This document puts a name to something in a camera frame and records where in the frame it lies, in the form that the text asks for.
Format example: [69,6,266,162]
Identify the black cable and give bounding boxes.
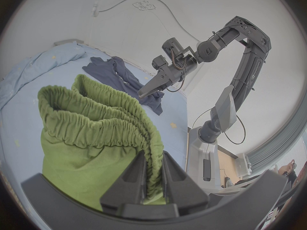
[223,114,247,145]

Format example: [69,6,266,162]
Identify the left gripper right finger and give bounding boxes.
[163,151,209,208]

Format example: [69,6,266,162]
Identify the bed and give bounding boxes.
[0,0,202,177]

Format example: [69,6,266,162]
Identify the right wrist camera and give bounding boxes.
[152,55,168,70]

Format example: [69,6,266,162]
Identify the pale blue quilt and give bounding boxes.
[0,41,87,110]

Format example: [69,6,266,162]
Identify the person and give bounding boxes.
[278,159,307,189]

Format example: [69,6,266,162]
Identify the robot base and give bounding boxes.
[185,126,219,193]

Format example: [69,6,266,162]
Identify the green shorts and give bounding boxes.
[37,74,168,211]

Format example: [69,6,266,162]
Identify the dark blue garment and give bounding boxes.
[82,56,165,115]

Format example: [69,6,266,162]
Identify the grey curtain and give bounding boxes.
[246,97,307,177]

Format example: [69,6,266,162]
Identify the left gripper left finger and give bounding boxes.
[100,150,147,209]

